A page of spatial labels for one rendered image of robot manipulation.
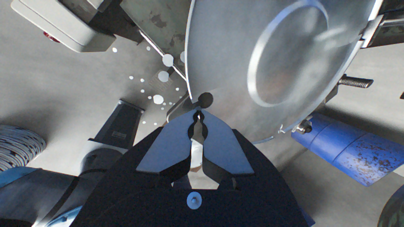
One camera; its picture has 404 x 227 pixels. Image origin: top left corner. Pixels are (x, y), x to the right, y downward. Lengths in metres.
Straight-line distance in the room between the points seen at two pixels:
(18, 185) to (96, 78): 0.64
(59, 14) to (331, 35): 0.40
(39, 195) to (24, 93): 0.77
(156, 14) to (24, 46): 0.90
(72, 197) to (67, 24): 0.44
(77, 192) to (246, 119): 0.51
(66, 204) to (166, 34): 0.51
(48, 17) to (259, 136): 0.39
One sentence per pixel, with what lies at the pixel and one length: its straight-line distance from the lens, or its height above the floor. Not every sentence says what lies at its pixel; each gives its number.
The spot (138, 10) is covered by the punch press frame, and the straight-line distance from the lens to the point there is 0.26.
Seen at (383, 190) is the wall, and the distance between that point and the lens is 3.58.
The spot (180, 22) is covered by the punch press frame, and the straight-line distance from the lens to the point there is 0.26.
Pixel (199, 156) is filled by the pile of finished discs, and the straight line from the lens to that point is 0.86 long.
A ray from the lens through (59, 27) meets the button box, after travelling 0.31.
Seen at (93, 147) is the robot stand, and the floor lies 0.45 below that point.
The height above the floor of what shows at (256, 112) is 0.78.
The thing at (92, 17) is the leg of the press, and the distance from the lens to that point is 0.30.
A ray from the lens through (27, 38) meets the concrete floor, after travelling 1.08.
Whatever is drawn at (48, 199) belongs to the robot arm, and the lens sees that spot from 0.53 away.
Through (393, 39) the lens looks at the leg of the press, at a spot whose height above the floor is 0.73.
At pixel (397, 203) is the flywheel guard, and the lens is 0.52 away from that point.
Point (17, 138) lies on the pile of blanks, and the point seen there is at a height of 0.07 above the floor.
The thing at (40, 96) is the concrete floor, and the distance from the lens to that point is 1.17.
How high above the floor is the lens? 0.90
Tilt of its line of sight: 55 degrees down
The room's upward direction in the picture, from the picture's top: 145 degrees clockwise
